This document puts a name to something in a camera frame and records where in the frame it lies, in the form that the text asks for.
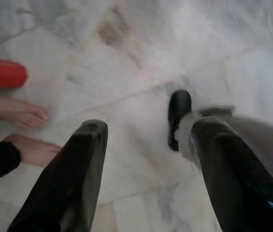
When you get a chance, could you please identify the bare person foot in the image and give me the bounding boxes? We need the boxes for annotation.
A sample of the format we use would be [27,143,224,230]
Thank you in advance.
[0,92,49,130]
[3,134,62,169]

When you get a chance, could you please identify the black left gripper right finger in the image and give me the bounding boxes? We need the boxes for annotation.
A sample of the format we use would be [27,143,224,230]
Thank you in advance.
[189,116,273,232]

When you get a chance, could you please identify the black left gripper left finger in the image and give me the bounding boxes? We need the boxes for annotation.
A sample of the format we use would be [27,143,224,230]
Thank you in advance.
[7,119,109,232]

